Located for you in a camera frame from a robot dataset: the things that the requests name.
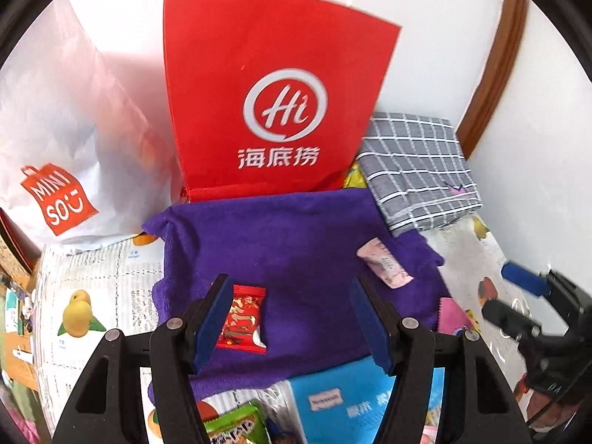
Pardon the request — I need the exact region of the green snack packet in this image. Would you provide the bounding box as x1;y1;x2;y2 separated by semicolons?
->
203;402;271;444

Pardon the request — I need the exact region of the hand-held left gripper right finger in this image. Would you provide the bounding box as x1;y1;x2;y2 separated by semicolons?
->
349;276;532;444

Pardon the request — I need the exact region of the fruit print tablecloth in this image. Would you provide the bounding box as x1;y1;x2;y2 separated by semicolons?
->
34;213;546;444

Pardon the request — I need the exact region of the person's right hand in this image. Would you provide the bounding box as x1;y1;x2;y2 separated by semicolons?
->
527;393;579;435

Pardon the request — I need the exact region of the brown patterned box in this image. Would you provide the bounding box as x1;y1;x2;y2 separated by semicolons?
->
0;208;43;287

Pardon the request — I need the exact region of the red Haidilao paper bag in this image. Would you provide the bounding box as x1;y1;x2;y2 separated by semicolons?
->
163;0;402;202

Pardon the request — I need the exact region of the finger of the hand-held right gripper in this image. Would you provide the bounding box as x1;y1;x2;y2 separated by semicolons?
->
481;298;542;340
502;261;553;297

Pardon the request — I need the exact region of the wooden door frame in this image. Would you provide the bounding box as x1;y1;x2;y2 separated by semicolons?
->
455;0;530;160

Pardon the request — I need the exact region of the red candy packet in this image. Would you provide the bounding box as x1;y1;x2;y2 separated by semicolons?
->
216;285;268;356

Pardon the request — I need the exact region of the pale pink snack packet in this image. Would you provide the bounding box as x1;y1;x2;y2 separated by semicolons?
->
356;238;414;290

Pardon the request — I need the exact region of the magenta snack packet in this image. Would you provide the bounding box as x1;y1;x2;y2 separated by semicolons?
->
437;297;482;336

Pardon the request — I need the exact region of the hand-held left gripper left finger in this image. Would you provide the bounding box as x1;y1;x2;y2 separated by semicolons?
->
53;274;234;444

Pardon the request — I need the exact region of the blue tissue pack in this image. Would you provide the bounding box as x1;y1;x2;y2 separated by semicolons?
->
287;356;447;444

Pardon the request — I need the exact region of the grey checked cloth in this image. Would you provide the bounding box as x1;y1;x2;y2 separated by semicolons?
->
357;112;482;238

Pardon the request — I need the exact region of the white plastic shopping bag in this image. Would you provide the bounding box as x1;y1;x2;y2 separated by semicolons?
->
0;0;181;253

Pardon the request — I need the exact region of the purple towel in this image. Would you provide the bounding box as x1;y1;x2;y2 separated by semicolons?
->
141;189;451;401

